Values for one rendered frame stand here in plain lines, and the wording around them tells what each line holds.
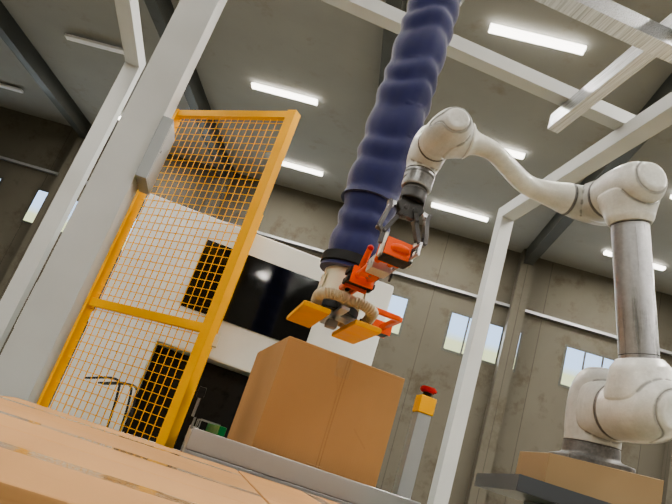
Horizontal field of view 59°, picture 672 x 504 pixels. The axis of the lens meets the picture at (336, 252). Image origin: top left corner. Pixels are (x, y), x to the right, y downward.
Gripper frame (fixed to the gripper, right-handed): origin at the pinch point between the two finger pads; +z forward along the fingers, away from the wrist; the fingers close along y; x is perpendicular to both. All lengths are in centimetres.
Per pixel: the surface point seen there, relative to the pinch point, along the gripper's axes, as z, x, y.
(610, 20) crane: -173, -56, -81
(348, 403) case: 41, -29, -6
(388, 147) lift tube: -58, -47, 4
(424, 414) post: 29, -80, -50
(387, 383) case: 30.6, -29.9, -16.7
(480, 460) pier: -40, -995, -524
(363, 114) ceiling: -505, -746, -53
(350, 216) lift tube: -27, -51, 8
